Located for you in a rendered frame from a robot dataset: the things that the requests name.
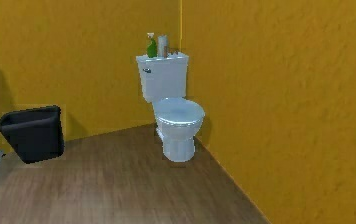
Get black bin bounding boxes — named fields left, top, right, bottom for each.
left=0, top=105, right=65, bottom=164

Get white toilet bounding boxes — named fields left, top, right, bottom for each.
left=135, top=52, right=206, bottom=163

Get grey paper roll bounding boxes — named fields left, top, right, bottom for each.
left=157, top=34, right=169, bottom=58

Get green spray bottle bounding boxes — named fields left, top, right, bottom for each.
left=146, top=32, right=158, bottom=59

